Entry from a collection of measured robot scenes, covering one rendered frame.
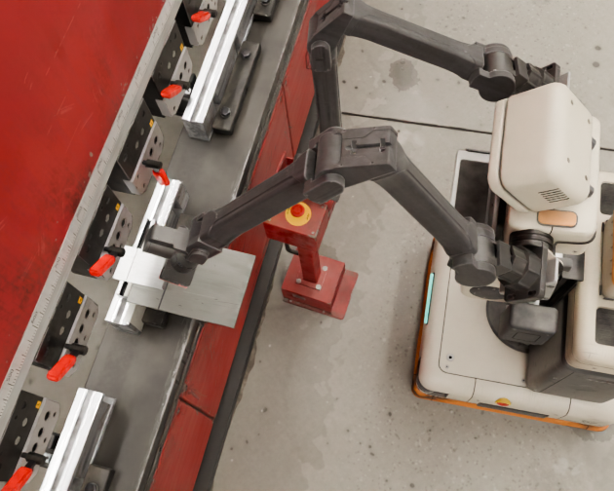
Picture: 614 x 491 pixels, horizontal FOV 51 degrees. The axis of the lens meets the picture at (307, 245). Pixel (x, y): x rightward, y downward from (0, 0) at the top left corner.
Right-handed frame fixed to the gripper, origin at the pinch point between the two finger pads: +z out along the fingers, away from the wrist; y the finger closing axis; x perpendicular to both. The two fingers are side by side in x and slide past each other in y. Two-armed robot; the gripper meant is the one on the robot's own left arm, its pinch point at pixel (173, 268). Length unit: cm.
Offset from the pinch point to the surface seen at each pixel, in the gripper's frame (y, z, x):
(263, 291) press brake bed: -27, 84, 48
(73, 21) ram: -17, -51, -35
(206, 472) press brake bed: 41, 86, 46
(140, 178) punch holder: -11.7, -15.2, -15.0
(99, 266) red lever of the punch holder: 11.1, -24.0, -16.6
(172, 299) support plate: 6.7, 1.0, 2.1
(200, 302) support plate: 5.9, -2.1, 8.0
